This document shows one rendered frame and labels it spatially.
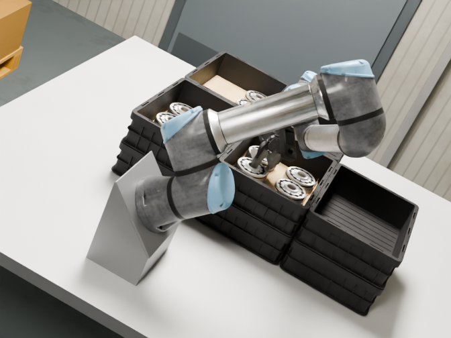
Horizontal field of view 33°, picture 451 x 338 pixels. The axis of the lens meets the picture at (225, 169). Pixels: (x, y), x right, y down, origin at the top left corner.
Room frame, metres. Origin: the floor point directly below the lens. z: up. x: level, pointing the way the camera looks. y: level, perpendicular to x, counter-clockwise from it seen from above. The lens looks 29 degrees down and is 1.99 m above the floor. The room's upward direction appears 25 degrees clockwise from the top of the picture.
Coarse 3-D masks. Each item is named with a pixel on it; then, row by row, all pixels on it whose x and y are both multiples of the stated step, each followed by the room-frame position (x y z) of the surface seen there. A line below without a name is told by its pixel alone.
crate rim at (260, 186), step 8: (232, 168) 1.96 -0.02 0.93; (328, 168) 2.23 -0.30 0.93; (240, 176) 1.95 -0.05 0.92; (248, 176) 1.95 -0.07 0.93; (328, 176) 2.18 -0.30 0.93; (248, 184) 1.95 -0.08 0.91; (256, 184) 1.94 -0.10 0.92; (264, 184) 1.95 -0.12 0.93; (320, 184) 2.13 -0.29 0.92; (264, 192) 1.94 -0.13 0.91; (272, 192) 1.94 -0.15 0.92; (280, 192) 1.95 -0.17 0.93; (280, 200) 1.93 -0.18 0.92; (288, 200) 1.93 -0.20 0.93; (312, 200) 1.99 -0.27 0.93; (296, 208) 1.92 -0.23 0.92; (304, 208) 1.92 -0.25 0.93
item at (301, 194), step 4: (280, 180) 2.15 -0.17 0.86; (284, 180) 2.16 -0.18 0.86; (288, 180) 2.17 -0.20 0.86; (276, 184) 2.11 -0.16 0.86; (280, 184) 2.13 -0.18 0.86; (296, 184) 2.17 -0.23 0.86; (280, 188) 2.09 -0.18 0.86; (284, 188) 2.11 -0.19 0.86; (300, 188) 2.16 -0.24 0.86; (284, 192) 2.08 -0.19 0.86; (288, 192) 2.09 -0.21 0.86; (292, 192) 2.10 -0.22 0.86; (300, 192) 2.13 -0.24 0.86; (304, 192) 2.14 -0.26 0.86; (288, 196) 2.08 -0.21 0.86; (292, 196) 2.08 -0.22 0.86; (296, 196) 2.09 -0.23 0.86; (300, 196) 2.10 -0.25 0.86; (304, 196) 2.11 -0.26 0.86
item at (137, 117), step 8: (184, 80) 2.39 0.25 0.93; (168, 88) 2.27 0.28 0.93; (200, 88) 2.38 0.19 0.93; (160, 96) 2.20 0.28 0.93; (216, 96) 2.37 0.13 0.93; (144, 104) 2.10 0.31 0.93; (232, 104) 2.37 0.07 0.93; (136, 112) 2.02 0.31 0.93; (136, 120) 2.01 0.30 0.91; (144, 120) 2.01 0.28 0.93; (152, 128) 2.00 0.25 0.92; (232, 144) 2.10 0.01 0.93; (224, 152) 2.03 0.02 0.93
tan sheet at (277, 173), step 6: (276, 168) 2.27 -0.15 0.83; (282, 168) 2.29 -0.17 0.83; (270, 174) 2.21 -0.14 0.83; (276, 174) 2.23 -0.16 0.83; (282, 174) 2.25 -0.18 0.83; (270, 180) 2.18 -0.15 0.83; (276, 180) 2.19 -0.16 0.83; (270, 186) 2.14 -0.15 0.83; (312, 192) 2.22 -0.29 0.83; (306, 198) 2.17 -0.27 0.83
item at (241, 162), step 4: (240, 160) 2.15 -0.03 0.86; (244, 160) 2.17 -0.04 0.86; (248, 160) 2.18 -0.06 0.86; (240, 164) 2.13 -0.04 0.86; (244, 164) 2.14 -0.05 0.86; (260, 164) 2.19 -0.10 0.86; (240, 168) 2.11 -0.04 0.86; (244, 168) 2.12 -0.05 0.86; (248, 168) 2.13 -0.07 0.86; (260, 168) 2.16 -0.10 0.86; (264, 168) 2.17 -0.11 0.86; (248, 172) 2.10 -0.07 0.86; (252, 172) 2.12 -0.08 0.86; (256, 172) 2.13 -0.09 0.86; (260, 172) 2.14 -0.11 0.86; (264, 172) 2.15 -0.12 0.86; (256, 176) 2.11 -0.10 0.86; (260, 176) 2.12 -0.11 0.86
